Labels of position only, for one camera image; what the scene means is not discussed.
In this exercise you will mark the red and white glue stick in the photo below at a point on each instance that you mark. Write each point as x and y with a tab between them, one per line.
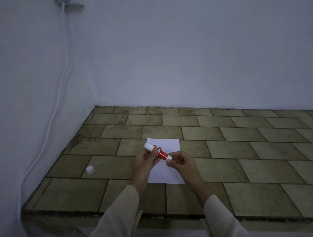
160	153

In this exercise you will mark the white glue stick cap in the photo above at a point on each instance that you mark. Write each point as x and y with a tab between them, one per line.
90	170

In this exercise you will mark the person's right forearm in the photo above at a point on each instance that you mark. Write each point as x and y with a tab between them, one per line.
221	214

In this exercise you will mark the person's left thumb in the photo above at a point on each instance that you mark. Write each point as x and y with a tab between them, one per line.
154	153

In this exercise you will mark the white paper sheet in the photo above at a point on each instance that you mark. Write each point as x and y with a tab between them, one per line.
168	146

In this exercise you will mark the person's right thumb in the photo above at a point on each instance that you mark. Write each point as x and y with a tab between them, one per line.
176	154

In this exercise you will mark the person's right hand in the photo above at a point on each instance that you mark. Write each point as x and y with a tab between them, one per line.
188	171

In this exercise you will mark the person's left hand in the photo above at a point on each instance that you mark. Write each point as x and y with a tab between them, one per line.
143	168

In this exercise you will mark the person's left forearm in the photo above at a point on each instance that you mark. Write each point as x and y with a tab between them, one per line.
121	212

